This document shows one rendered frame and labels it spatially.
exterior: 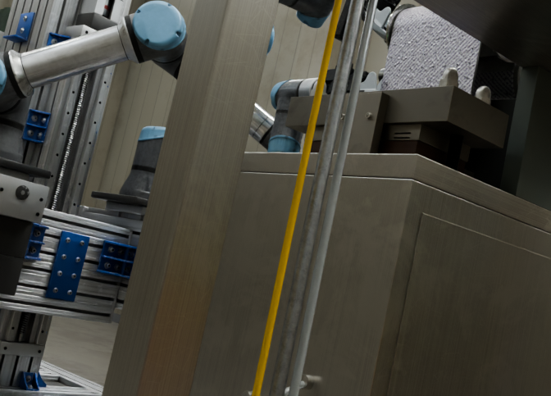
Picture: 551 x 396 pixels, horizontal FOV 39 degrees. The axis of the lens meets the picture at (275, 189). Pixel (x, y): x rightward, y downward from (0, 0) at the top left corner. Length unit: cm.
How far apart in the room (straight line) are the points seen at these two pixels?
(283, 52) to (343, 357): 589
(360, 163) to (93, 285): 110
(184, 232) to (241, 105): 13
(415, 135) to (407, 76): 34
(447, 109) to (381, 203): 19
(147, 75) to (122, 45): 650
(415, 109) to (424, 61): 31
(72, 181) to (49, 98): 24
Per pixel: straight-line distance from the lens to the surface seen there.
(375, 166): 126
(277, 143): 183
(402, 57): 167
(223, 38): 75
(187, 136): 74
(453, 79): 134
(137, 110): 834
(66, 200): 227
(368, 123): 136
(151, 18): 187
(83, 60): 190
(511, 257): 142
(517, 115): 147
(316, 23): 201
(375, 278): 121
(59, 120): 225
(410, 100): 134
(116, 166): 835
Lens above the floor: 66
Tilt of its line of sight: 7 degrees up
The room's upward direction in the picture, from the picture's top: 12 degrees clockwise
